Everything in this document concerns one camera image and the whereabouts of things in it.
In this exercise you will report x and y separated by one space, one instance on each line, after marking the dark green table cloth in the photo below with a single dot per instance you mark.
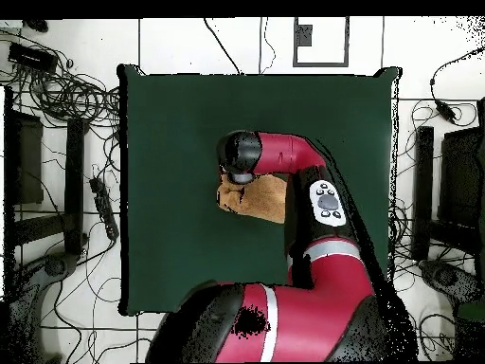
170 151

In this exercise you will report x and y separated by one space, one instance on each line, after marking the black frame stand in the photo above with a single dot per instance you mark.
74 170
423 189

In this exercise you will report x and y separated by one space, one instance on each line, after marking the orange terry towel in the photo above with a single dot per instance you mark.
265 201

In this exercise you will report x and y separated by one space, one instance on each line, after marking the black power strip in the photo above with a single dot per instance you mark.
104 208

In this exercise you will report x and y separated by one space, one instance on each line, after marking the grey square floor frame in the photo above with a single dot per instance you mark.
321 64

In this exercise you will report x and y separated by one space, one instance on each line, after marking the black rectangular box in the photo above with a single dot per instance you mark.
32 57

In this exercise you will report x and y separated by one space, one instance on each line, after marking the dark grey pedestal leg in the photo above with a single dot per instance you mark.
57 267
443 276

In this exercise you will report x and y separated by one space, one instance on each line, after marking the black inline power adapter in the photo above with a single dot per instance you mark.
445 111

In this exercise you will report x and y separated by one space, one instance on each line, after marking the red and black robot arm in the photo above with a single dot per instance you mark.
322 303

